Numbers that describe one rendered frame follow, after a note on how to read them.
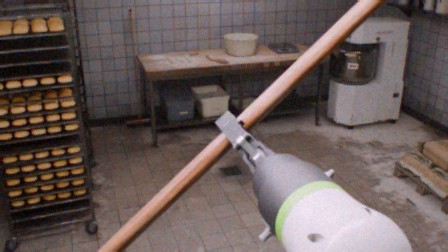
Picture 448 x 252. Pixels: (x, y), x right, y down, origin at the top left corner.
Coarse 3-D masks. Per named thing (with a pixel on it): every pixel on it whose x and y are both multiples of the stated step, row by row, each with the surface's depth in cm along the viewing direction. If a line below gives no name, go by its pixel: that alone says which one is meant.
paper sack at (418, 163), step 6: (408, 156) 445; (414, 156) 440; (420, 156) 437; (402, 162) 448; (408, 162) 442; (414, 162) 436; (420, 162) 432; (426, 162) 428; (432, 162) 427; (408, 168) 439; (414, 168) 435; (420, 168) 429; (426, 168) 424; (420, 174) 427
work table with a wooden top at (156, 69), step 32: (160, 64) 518; (192, 64) 518; (224, 64) 518; (256, 64) 527; (288, 64) 539; (320, 64) 557; (256, 96) 621; (288, 96) 622; (320, 96) 573; (160, 128) 525
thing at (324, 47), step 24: (360, 0) 73; (384, 0) 72; (336, 24) 73; (360, 24) 72; (312, 48) 73; (336, 48) 73; (288, 72) 73; (264, 96) 73; (216, 144) 73; (192, 168) 73; (168, 192) 73; (144, 216) 74; (120, 240) 74
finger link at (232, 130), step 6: (234, 120) 66; (222, 126) 67; (228, 126) 66; (234, 126) 64; (240, 126) 63; (228, 132) 64; (234, 132) 63; (240, 132) 62; (246, 132) 59; (228, 138) 63; (234, 138) 62; (246, 138) 59; (234, 144) 59
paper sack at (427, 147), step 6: (420, 144) 442; (426, 144) 433; (432, 144) 429; (438, 144) 427; (420, 150) 442; (426, 150) 433; (432, 150) 423; (438, 150) 418; (444, 150) 415; (426, 156) 433; (432, 156) 424; (438, 156) 415; (444, 156) 408; (438, 162) 415; (444, 162) 407; (444, 168) 407
